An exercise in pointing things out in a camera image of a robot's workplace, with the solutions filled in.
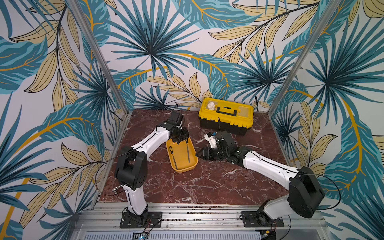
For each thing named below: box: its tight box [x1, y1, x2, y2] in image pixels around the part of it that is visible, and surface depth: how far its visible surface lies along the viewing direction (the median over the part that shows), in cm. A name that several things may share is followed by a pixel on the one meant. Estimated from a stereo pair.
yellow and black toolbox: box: [198, 97, 254, 136], surface depth 99 cm
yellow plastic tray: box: [165, 137, 199, 173], surface depth 94 cm
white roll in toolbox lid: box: [207, 101, 215, 111], surface depth 97 cm
